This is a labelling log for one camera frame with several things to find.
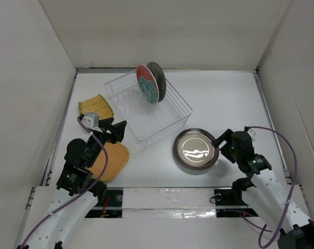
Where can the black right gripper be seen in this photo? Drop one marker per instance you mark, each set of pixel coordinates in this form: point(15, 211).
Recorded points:
point(225, 136)

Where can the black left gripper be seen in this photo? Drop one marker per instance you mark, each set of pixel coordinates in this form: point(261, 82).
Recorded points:
point(117, 131)

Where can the brown-rimmed cream plate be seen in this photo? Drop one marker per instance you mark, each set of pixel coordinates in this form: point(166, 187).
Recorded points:
point(193, 149)

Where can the teal and red floral plate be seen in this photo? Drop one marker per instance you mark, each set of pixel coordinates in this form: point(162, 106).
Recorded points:
point(147, 84)

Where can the grey reindeer plate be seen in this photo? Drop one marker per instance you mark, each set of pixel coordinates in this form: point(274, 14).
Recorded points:
point(158, 73)

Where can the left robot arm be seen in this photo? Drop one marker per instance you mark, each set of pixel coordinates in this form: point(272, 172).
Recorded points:
point(78, 188)

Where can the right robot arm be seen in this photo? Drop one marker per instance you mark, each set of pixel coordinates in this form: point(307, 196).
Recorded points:
point(261, 190)

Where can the orange bamboo tray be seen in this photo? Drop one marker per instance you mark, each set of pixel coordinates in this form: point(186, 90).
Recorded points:
point(118, 156)

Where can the green-rimmed bamboo tray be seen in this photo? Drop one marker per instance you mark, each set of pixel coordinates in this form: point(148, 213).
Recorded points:
point(98, 105)

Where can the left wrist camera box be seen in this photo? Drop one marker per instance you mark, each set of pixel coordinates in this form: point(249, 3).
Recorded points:
point(90, 120)

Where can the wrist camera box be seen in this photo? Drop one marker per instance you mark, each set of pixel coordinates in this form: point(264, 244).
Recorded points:
point(90, 120)
point(251, 132)

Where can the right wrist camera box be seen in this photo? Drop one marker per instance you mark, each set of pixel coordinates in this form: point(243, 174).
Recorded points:
point(251, 132)

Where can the white wire dish rack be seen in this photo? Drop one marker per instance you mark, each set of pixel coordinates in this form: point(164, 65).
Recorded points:
point(148, 122)

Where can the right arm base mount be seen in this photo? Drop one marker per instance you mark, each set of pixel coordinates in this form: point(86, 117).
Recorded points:
point(228, 206)

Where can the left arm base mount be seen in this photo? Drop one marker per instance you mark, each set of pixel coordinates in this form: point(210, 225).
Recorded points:
point(111, 207)

